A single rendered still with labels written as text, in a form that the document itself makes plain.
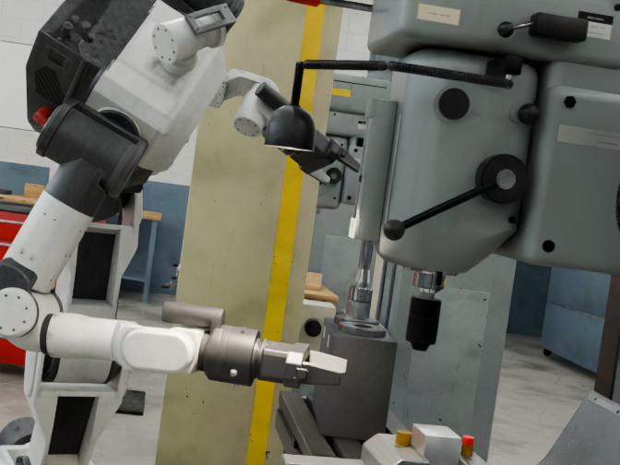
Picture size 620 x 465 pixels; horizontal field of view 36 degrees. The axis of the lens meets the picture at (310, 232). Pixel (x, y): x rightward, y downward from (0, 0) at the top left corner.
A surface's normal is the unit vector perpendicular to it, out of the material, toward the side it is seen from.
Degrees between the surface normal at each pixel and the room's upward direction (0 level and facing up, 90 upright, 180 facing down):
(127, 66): 57
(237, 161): 90
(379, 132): 90
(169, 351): 91
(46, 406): 98
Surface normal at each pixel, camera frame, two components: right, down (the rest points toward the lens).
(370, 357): 0.06, 0.06
